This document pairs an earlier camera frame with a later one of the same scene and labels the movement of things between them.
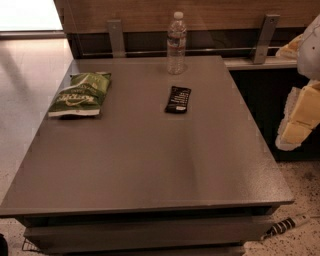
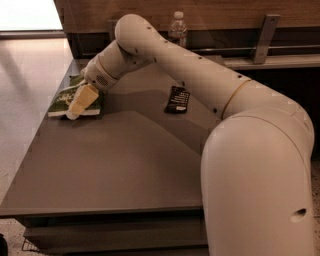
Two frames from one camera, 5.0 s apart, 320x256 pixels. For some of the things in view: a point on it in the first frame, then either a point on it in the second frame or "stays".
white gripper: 310,53 → 96,76
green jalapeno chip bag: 83,96 stays
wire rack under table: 29,246 stays
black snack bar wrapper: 177,100 stays
